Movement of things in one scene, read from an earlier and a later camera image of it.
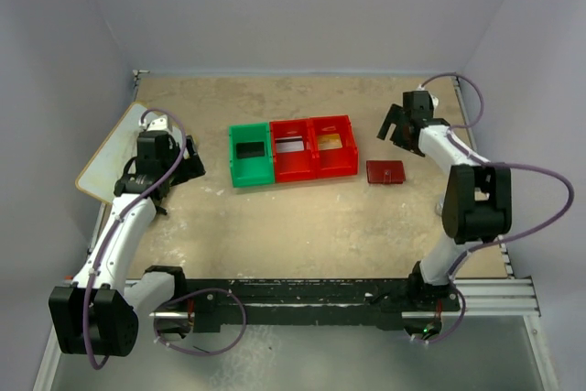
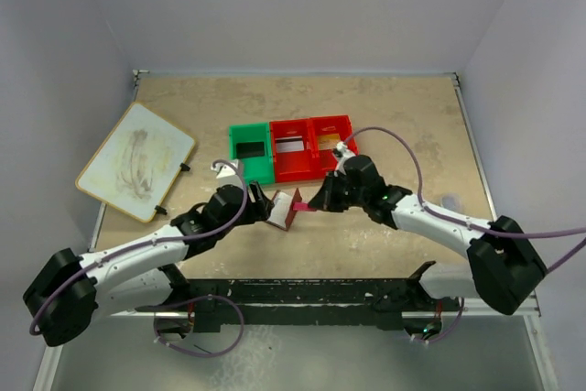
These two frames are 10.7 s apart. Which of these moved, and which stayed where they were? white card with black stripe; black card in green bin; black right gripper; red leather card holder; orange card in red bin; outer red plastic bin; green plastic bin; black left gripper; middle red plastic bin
Moved: red leather card holder; black left gripper; black right gripper
Stayed: outer red plastic bin; white card with black stripe; orange card in red bin; black card in green bin; green plastic bin; middle red plastic bin
